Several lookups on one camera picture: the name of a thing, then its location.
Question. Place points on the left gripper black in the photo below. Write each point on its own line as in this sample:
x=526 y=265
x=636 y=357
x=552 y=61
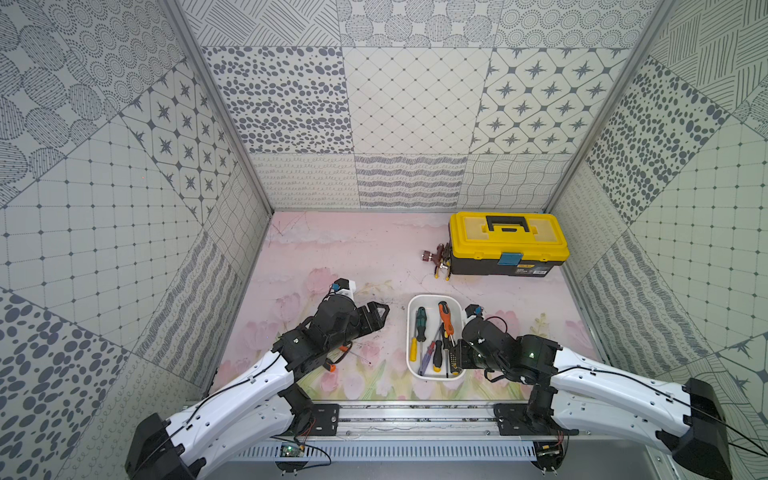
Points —
x=366 y=315

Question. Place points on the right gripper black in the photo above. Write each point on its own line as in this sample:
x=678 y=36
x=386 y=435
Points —
x=461 y=349

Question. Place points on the green black handle screwdriver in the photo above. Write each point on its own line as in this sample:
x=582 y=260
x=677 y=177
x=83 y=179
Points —
x=420 y=324

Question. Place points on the yellow handle screwdriver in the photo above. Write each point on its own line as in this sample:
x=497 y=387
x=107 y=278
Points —
x=413 y=349

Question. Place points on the large orange black screwdriver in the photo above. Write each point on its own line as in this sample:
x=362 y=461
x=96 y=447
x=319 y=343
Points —
x=446 y=319

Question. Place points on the white plastic storage box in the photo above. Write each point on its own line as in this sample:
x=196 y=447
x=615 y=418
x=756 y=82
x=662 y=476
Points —
x=459 y=320

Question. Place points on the blue transparent handle screwdriver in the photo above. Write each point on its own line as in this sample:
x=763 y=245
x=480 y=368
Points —
x=426 y=358

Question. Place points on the black yellow-dotted brown-shaft screwdriver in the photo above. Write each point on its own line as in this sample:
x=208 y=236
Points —
x=453 y=362

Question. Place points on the medium orange black screwdriver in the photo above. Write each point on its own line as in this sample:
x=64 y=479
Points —
x=347 y=350

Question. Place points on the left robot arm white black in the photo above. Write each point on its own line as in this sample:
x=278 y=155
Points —
x=264 y=401

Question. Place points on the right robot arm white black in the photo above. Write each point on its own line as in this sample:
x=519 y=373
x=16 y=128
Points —
x=572 y=394

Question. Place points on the red brown small tool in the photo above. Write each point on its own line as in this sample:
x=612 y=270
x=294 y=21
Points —
x=429 y=256

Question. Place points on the yellow black toolbox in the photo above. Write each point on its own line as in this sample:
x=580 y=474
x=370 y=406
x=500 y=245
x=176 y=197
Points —
x=506 y=244

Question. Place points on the right circuit board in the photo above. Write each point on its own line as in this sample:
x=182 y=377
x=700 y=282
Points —
x=548 y=456

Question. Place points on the circuit board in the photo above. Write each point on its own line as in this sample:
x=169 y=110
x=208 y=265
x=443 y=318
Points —
x=548 y=456
x=291 y=458

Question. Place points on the left circuit board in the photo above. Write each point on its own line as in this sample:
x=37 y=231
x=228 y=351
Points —
x=291 y=458

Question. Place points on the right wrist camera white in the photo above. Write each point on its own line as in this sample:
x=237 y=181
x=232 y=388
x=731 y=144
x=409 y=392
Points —
x=473 y=311

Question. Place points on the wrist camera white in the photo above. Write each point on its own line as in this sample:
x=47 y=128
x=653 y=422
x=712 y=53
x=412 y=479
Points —
x=473 y=311
x=344 y=287

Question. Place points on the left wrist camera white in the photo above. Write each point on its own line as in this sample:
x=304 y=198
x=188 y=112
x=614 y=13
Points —
x=344 y=287

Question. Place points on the yellow handled pliers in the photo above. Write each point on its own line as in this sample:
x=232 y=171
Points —
x=442 y=260

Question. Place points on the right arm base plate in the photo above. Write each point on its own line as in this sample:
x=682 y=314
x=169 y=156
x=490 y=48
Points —
x=518 y=419

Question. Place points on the white slotted cable duct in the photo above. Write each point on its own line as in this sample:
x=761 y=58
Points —
x=339 y=451

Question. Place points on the aluminium rail frame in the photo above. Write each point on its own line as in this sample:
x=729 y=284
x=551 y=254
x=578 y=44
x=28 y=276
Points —
x=414 y=420

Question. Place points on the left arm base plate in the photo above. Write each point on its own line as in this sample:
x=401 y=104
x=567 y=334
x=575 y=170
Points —
x=315 y=420

